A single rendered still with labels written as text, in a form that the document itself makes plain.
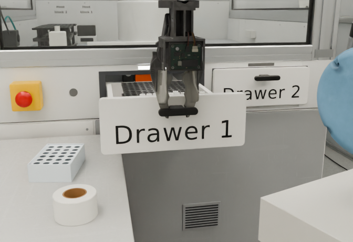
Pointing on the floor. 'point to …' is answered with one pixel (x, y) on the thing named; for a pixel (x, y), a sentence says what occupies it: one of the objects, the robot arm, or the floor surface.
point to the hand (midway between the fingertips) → (176, 109)
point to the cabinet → (208, 175)
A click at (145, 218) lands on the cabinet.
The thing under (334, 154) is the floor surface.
